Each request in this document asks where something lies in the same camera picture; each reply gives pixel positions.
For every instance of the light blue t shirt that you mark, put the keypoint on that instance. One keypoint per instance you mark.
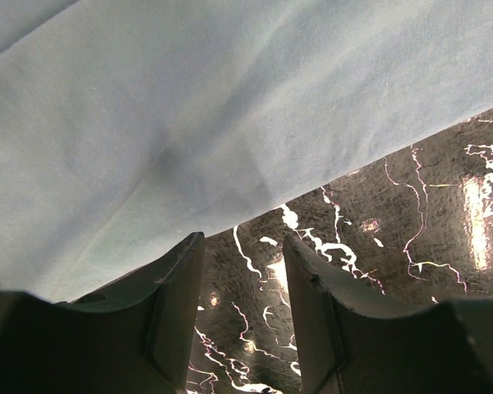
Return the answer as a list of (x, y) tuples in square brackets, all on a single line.
[(126, 125)]

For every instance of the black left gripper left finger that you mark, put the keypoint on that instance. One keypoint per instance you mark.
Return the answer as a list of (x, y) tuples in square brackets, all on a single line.
[(132, 336)]

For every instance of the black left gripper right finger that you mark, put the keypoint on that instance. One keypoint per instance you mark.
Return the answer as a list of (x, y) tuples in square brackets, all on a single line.
[(353, 339)]

